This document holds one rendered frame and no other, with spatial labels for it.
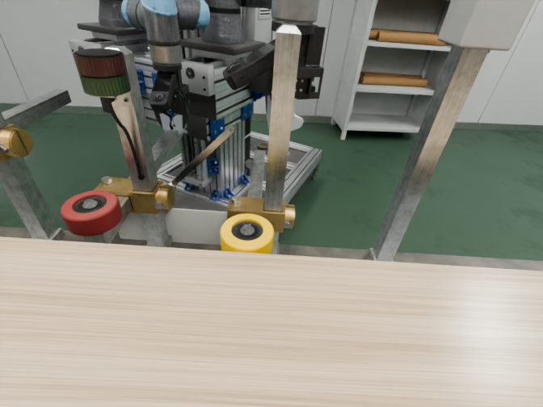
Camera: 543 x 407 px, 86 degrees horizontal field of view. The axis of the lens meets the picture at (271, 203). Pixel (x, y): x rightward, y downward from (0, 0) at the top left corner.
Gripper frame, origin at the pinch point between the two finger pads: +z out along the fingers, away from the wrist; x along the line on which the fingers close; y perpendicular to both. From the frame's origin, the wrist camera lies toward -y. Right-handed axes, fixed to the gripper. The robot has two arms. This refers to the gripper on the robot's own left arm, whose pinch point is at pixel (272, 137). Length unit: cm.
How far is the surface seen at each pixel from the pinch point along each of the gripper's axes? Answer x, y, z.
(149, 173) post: -0.4, -24.0, 4.8
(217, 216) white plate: -1.6, -12.1, 16.5
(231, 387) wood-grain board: -39.9, -18.2, 5.4
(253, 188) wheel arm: 0.6, -3.5, 12.1
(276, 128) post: -9.2, -3.1, -5.9
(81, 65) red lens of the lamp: -5.4, -29.1, -14.6
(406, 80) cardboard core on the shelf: 184, 209, 38
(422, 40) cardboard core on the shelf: 174, 203, 2
